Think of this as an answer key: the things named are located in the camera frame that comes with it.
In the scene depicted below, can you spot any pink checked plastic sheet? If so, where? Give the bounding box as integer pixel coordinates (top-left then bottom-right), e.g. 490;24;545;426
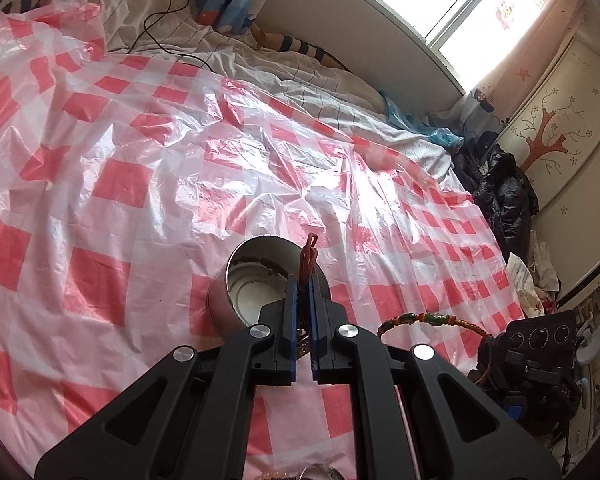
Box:
0;2;528;480

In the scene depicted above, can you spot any silver bangle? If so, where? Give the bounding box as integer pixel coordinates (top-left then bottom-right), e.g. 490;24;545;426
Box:
300;464;351;480

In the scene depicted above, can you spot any red string bracelet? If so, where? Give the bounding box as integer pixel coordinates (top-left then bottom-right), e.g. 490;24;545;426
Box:
295;232;322;358

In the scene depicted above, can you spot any pile of clothes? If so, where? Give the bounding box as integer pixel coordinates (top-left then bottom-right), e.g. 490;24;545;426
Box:
507;230;563;318

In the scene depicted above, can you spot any tree print wardrobe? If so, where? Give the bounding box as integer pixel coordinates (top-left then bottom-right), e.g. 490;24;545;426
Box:
495;35;600;311

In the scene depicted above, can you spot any blue plastic bag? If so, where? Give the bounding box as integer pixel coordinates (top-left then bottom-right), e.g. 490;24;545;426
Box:
380;90;466;151

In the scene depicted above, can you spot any striped plush toy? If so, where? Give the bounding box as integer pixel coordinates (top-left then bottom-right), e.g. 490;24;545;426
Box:
250;22;346;68

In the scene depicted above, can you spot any pink curtain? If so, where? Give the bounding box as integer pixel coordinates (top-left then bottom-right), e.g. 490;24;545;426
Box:
472;0;598;126

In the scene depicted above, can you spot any round steel tin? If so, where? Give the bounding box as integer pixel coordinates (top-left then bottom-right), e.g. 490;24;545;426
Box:
207;236;331;341

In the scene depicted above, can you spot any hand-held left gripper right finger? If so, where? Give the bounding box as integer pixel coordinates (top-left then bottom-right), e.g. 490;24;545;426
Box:
307;277;564;480

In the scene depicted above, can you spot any black jacket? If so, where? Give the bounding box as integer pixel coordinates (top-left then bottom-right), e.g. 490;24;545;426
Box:
452;132;541;261

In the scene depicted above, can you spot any braided green bead bracelet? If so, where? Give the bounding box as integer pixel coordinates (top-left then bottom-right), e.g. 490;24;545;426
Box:
376;311;501;386

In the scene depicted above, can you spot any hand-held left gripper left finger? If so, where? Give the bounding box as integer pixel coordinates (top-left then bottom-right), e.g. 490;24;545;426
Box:
35;275;301;480

